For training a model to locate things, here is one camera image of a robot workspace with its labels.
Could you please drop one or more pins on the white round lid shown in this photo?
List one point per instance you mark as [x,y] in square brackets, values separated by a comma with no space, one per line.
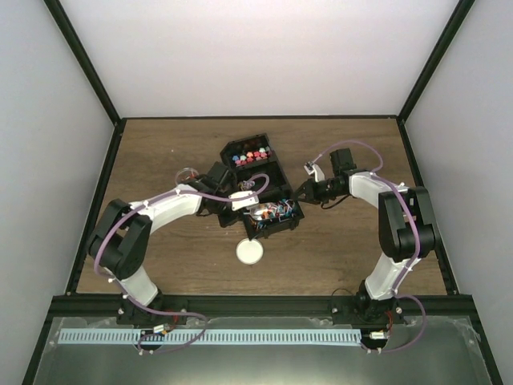
[249,252]

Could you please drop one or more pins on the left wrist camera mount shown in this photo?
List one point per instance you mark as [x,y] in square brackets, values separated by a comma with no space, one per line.
[243,199]

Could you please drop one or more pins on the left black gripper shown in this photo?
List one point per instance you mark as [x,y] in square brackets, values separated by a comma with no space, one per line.
[225,220]

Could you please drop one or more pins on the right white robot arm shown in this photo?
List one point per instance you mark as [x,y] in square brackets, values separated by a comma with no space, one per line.
[407,228]

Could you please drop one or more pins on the light blue slotted cable duct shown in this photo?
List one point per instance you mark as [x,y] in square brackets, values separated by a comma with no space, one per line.
[331,337]

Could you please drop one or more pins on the clear plastic cup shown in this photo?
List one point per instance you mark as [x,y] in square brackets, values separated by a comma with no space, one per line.
[185,174]

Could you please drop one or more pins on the black three-compartment candy bin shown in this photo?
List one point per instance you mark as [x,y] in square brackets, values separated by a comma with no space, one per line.
[255,155]

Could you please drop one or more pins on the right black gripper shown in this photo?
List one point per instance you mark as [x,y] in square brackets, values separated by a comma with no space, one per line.
[308,188]

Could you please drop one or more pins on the black front mounting rail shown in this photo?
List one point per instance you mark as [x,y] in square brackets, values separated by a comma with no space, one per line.
[343,307]

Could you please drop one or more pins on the metal scoop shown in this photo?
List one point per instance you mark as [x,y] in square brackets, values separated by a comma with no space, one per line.
[260,212]

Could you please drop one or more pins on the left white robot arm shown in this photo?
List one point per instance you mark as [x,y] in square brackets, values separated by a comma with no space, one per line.
[118,244]

